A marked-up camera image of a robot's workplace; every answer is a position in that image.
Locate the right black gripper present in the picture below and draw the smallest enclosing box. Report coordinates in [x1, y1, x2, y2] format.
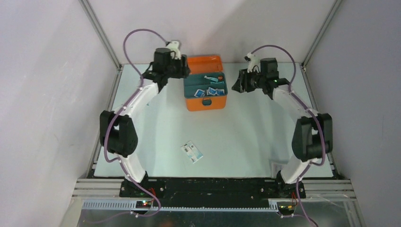
[232, 67, 266, 93]

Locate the teal divided tray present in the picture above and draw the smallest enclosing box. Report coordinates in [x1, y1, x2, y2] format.
[183, 72, 228, 98]

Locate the teal small packet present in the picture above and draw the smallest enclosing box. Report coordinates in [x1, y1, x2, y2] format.
[204, 76, 219, 82]

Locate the blue white alcohol pad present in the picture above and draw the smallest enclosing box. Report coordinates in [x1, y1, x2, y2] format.
[194, 89, 205, 97]

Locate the teal wrapper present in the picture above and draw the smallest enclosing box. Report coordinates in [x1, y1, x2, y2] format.
[209, 81, 225, 89]

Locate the orange medicine box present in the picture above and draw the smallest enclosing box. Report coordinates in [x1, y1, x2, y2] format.
[185, 55, 227, 112]

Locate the small blue white sachet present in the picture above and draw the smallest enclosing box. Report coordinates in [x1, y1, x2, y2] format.
[207, 87, 217, 96]

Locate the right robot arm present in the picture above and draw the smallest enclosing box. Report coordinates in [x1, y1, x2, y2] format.
[232, 54, 332, 198]

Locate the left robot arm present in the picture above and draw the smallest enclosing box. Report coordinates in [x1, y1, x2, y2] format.
[99, 44, 190, 197]

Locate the long white teal packet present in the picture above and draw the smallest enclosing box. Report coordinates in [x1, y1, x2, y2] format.
[181, 141, 203, 164]

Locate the white leaflet near base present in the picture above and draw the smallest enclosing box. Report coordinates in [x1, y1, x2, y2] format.
[270, 162, 287, 178]

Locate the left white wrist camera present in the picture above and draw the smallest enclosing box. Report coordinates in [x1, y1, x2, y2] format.
[166, 40, 182, 60]

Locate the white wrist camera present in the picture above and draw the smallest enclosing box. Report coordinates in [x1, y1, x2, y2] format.
[166, 40, 182, 60]
[244, 52, 260, 73]

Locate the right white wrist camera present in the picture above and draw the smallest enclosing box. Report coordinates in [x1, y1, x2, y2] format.
[244, 52, 260, 73]

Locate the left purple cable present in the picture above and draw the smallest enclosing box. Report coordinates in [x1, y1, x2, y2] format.
[103, 28, 170, 218]

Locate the purple cable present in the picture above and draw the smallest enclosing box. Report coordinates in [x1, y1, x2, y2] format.
[250, 44, 327, 227]
[103, 28, 170, 218]

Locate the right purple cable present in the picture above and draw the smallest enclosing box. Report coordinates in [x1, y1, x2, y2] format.
[250, 44, 327, 227]

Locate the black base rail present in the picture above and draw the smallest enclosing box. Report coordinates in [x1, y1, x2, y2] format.
[119, 177, 306, 209]

